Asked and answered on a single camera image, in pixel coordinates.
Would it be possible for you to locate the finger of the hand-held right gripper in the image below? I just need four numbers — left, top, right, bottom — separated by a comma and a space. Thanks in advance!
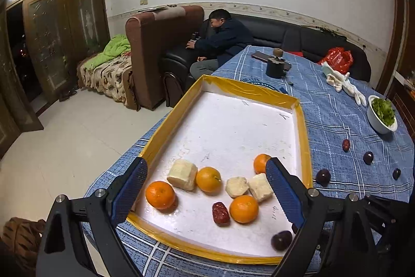
365, 194, 406, 252

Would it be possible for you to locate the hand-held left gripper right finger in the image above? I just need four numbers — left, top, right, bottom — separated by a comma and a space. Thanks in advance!
265, 158, 386, 277

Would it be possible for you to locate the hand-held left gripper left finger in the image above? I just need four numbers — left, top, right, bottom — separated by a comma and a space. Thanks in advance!
35, 158, 148, 277

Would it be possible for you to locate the white bun piece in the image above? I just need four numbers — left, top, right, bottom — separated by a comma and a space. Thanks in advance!
225, 176, 250, 199
248, 173, 274, 202

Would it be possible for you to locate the orange tangerine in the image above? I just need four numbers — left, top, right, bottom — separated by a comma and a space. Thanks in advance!
229, 195, 259, 224
145, 180, 176, 210
253, 154, 272, 174
195, 167, 223, 193

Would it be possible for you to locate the white peeled yam chunk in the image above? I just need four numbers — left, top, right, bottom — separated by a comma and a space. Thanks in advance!
167, 159, 198, 191

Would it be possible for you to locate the white tray with yellow rim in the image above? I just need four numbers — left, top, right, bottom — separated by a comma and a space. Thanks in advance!
127, 74, 314, 265

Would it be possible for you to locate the blue plaid tablecloth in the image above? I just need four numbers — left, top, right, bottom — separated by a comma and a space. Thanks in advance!
81, 45, 415, 277

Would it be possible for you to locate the white bowl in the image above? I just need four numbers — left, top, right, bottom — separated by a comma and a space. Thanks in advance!
367, 94, 398, 135

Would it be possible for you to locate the green lettuce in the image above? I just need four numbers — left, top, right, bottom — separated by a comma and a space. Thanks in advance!
371, 97, 396, 126

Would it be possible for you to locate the pair of dark shoes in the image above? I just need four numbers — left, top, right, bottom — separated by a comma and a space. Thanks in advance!
59, 89, 78, 102

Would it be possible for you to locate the brown wicker basket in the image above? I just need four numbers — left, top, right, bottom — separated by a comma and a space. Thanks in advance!
2, 217, 46, 268

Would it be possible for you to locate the black grinder with wooden knob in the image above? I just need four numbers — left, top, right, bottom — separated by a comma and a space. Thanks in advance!
266, 49, 286, 79

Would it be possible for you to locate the dark smartphone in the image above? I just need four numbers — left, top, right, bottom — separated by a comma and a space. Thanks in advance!
251, 51, 292, 71

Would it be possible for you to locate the red plastic bag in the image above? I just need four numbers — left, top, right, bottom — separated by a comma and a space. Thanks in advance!
317, 47, 354, 75

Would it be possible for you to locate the green blanket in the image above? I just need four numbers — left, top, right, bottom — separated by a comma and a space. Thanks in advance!
103, 34, 132, 61

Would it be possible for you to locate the brown armchair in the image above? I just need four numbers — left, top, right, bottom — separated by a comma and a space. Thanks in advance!
125, 5, 205, 111

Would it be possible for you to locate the black leather sofa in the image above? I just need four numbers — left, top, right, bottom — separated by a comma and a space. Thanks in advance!
160, 13, 372, 109

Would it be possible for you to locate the wooden glazed door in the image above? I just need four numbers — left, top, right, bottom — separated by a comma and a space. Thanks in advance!
6, 0, 111, 122

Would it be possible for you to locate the dark wooden cabinet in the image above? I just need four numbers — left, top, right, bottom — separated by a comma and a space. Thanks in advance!
376, 0, 415, 141

